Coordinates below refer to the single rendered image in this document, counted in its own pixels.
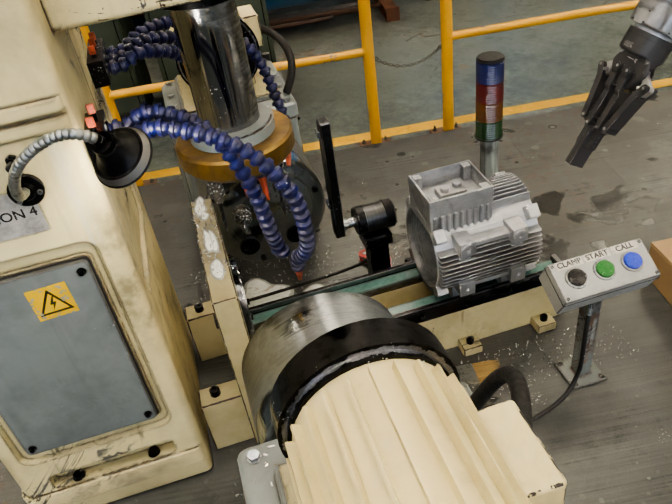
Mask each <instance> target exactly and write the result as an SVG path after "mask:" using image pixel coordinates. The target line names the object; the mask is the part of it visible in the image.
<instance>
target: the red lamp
mask: <svg viewBox="0 0 672 504"><path fill-rule="evenodd" d="M503 99H504V81H503V82H501V83H499V84H496V85H482V84H479V83H477V82H476V101H477V102H478V103H481V104H484V105H493V104H497V103H499V102H501V101H502V100H503Z"/></svg>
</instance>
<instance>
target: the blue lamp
mask: <svg viewBox="0 0 672 504"><path fill-rule="evenodd" d="M504 68H505V59H504V60H503V61H502V62H501V63H499V64H495V65H484V64H480V63H479V62H477V61H476V82H477V83H479V84H482V85H496V84H499V83H501V82H503V81H504V72H505V71H504V70H505V69H504Z"/></svg>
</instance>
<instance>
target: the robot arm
mask: <svg viewBox="0 0 672 504"><path fill-rule="evenodd" d="M630 18H631V20H633V21H635V22H636V24H635V26H633V25H630V27H629V28H628V30H627V32H626V33H625V35H624V37H623V38H622V40H621V42H620V44H619V45H620V47H621V50H620V52H619V53H618V54H617V55H616V56H615V57H614V58H613V60H611V61H607V62H606V61H604V60H601V61H600V62H599V64H598V71H597V75H596V78H595V80H594V83H593V85H592V88H591V90H590V93H589V95H588V98H587V100H586V103H585V105H584V107H583V110H582V112H581V117H583V118H584V120H585V126H584V127H583V129H582V131H581V132H580V134H579V136H578V137H577V140H576V143H575V145H574V146H573V148H572V150H571V151H570V153H569V155H568V156H567V158H566V160H565V161H566V162H568V163H569V164H570V165H573V166H576V167H579V168H583V166H584V164H585V163H586V161H587V160H588V158H589V156H590V155H591V153H592V151H594V150H595V149H596V148H597V146H598V145H599V143H600V141H601V140H602V138H603V137H604V136H605V135H613V136H615V135H617V133H618V132H619V131H620V130H621V129H622V128H623V127H624V126H625V124H626V123H627V122H628V121H629V120H630V119H631V118H632V117H633V115H634V114H635V113H636V112H637V111H638V110H639V109H640V108H641V106H642V105H643V104H644V103H645V102H646V101H647V100H649V99H650V98H652V97H653V96H655V95H656V94H657V92H658V90H657V89H656V88H653V86H652V82H651V79H652V78H653V76H654V72H655V69H656V68H657V66H659V65H663V64H664V62H665V61H666V59H667V57H668V56H669V54H670V53H671V51H672V0H640V1H639V2H638V4H637V6H636V8H635V9H634V11H633V13H632V14H631V16H630ZM625 90H626V91H625ZM589 111H590V112H589Z"/></svg>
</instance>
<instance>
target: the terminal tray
mask: <svg viewBox="0 0 672 504"><path fill-rule="evenodd" d="M464 163H468V165H463V164H464ZM414 176H419V178H414ZM408 182H409V194H410V206H411V207H415V208H416V209H417V210H418V211H419V212H420V214H421V215H422V217H423V219H424V221H425V223H426V225H427V227H428V229H429V232H430V233H431V232H433V231H436V230H439V229H444V230H445V231H446V230H447V231H448V232H451V229H454V230H457V229H458V227H460V228H462V229H463V228H464V225H467V226H468V227H470V225H471V223H473V224H474V225H476V224H477V222H478V221H479V222H480V223H483V220H485V219H486V221H490V218H492V210H493V193H494V186H493V185H492V184H491V183H490V182H489V181H488V179H487V178H486V177H485V176H484V175H483V174H482V173H481V172H480V171H479V170H478V169H477V168H476V167H475V166H474V165H473V164H472V163H471V162H470V161H469V160H466V161H462V162H459V163H455V164H451V165H447V166H443V167H440V168H436V169H432V170H428V171H424V172H421V173H417V174H413V175H409V176H408ZM482 183H487V185H485V186H483V185H482ZM431 197H435V199H434V200H432V199H431ZM411 209H412V210H413V211H414V213H415V214H416V216H417V217H418V218H419V220H420V221H421V223H422V224H423V225H424V227H425V228H426V230H427V231H428V229H427V227H426V225H425V223H424V221H423V219H422V217H421V216H420V214H419V213H418V212H417V211H416V210H415V209H414V208H411ZM429 232H428V233H429Z"/></svg>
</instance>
